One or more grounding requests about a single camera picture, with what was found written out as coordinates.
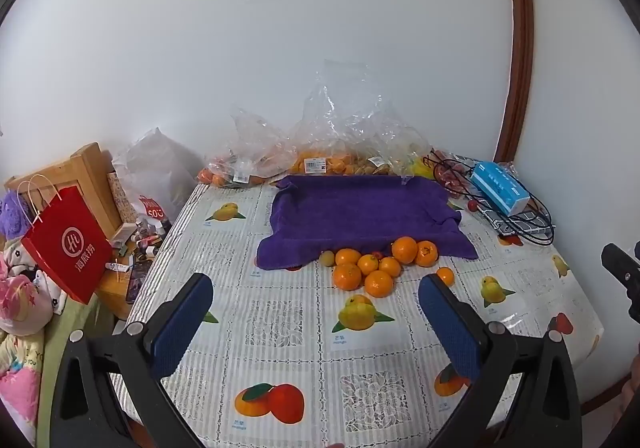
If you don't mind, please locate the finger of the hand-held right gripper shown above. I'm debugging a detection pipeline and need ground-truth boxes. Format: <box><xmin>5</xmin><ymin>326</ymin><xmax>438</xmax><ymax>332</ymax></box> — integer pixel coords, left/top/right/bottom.
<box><xmin>601</xmin><ymin>243</ymin><xmax>640</xmax><ymax>287</ymax></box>

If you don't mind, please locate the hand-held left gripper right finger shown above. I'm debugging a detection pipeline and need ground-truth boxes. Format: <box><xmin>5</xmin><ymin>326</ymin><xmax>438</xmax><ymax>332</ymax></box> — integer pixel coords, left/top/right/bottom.
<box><xmin>418</xmin><ymin>273</ymin><xmax>583</xmax><ymax>448</ymax></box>

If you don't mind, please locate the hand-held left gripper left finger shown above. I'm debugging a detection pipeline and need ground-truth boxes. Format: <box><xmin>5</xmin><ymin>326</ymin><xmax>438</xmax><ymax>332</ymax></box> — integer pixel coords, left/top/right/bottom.
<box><xmin>50</xmin><ymin>272</ymin><xmax>215</xmax><ymax>448</ymax></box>

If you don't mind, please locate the large orange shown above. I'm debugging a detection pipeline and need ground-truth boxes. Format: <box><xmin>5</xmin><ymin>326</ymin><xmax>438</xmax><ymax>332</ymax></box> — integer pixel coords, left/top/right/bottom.
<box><xmin>391</xmin><ymin>236</ymin><xmax>419</xmax><ymax>265</ymax></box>

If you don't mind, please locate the pile of red fruits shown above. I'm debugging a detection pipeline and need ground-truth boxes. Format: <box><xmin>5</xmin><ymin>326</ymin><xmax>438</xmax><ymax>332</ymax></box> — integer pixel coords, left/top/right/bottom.
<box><xmin>432</xmin><ymin>155</ymin><xmax>473</xmax><ymax>193</ymax></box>

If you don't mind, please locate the dark phone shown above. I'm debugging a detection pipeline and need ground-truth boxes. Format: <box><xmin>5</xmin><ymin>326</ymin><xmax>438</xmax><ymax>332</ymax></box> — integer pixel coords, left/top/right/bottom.
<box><xmin>125</xmin><ymin>260</ymin><xmax>151</xmax><ymax>305</ymax></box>

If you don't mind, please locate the wooden nightstand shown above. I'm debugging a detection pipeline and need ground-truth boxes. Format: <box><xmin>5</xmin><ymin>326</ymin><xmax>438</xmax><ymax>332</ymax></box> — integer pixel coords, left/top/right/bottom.
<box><xmin>95</xmin><ymin>223</ymin><xmax>166</xmax><ymax>321</ymax></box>

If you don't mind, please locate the clutter of small bottles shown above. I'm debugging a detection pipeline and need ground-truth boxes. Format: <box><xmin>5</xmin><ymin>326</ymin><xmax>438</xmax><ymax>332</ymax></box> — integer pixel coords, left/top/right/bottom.
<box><xmin>110</xmin><ymin>220</ymin><xmax>173</xmax><ymax>273</ymax></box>

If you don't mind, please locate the dark checkered cloth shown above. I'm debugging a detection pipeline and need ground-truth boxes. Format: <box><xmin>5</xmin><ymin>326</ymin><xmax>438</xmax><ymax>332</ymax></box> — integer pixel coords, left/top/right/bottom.
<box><xmin>472</xmin><ymin>208</ymin><xmax>546</xmax><ymax>233</ymax></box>

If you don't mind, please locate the purple towel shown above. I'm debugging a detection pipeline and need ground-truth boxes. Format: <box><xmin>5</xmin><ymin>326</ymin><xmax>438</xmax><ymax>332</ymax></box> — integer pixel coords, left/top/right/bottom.
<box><xmin>256</xmin><ymin>174</ymin><xmax>480</xmax><ymax>271</ymax></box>

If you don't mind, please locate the green bed sheet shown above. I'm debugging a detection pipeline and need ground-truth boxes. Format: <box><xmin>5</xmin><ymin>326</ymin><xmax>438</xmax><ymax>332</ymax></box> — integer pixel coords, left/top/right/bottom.
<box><xmin>30</xmin><ymin>298</ymin><xmax>116</xmax><ymax>448</ymax></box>

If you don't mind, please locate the red paper bag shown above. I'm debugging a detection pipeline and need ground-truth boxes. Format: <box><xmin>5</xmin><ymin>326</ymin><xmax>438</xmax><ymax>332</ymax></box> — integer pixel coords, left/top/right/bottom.
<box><xmin>17</xmin><ymin>174</ymin><xmax>113</xmax><ymax>305</ymax></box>

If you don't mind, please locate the blue tissue box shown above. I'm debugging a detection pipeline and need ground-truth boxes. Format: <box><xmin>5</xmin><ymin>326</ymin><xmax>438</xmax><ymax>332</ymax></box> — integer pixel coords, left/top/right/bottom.
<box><xmin>470</xmin><ymin>160</ymin><xmax>531</xmax><ymax>216</ymax></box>

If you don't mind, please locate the yellow fruit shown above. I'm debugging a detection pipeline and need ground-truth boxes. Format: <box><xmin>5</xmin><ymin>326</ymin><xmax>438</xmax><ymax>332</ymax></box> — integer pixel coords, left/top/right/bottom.
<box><xmin>410</xmin><ymin>155</ymin><xmax>436</xmax><ymax>179</ymax></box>

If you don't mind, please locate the white plastic bag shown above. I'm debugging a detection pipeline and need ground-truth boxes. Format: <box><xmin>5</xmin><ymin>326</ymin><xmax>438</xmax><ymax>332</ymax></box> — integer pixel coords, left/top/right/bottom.
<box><xmin>112</xmin><ymin>128</ymin><xmax>198</xmax><ymax>223</ymax></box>

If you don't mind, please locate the pink plush toy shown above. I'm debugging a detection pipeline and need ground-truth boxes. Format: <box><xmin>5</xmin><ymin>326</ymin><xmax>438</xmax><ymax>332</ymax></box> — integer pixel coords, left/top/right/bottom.
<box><xmin>0</xmin><ymin>273</ymin><xmax>53</xmax><ymax>336</ymax></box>

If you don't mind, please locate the clear bag of oranges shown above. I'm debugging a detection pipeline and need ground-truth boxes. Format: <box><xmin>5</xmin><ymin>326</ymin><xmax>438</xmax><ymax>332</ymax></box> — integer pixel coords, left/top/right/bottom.
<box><xmin>197</xmin><ymin>105</ymin><xmax>296</xmax><ymax>189</ymax></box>

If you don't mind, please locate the white plush toy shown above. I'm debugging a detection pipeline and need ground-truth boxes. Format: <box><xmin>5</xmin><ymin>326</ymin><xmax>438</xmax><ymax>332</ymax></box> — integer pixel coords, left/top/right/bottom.
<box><xmin>2</xmin><ymin>238</ymin><xmax>56</xmax><ymax>279</ymax></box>

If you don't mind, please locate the clear bag of longans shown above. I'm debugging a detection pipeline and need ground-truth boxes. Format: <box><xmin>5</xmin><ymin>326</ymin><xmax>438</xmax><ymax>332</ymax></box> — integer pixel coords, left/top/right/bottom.
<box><xmin>350</xmin><ymin>118</ymin><xmax>436</xmax><ymax>179</ymax></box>

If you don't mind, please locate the purple plush toy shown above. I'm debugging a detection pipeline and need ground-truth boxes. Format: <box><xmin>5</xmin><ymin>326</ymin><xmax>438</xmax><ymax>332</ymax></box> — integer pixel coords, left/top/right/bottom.
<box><xmin>0</xmin><ymin>190</ymin><xmax>33</xmax><ymax>239</ymax></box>

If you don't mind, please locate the clear bag of kumquats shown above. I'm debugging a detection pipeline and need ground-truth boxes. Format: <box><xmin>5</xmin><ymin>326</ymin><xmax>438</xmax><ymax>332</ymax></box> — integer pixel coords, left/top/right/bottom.
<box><xmin>287</xmin><ymin>60</ymin><xmax>396</xmax><ymax>177</ymax></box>

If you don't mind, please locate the black wire basket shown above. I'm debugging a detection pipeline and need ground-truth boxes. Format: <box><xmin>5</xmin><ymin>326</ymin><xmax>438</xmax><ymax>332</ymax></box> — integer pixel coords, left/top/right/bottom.
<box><xmin>422</xmin><ymin>150</ymin><xmax>557</xmax><ymax>246</ymax></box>

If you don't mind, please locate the brown wooden door frame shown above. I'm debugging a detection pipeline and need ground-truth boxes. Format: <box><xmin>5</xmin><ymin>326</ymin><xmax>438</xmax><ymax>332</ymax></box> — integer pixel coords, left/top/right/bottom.
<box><xmin>495</xmin><ymin>0</ymin><xmax>535</xmax><ymax>163</ymax></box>

